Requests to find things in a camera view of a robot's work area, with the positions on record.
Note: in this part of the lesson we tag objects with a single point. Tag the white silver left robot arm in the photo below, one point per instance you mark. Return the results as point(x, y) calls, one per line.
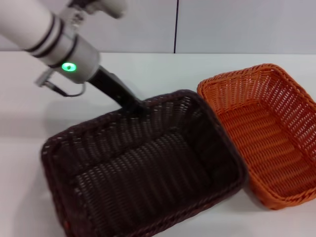
point(49, 32)

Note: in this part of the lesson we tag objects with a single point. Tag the orange wicker basket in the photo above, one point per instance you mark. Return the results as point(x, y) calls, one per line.
point(269, 138)

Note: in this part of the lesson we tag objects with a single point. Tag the dark brown wicker basket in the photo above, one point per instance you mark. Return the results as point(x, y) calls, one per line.
point(143, 168)

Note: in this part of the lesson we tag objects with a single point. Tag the dark vertical wall strip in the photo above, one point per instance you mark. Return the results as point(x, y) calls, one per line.
point(176, 24)

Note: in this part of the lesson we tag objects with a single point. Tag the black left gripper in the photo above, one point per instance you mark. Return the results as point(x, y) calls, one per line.
point(111, 85)

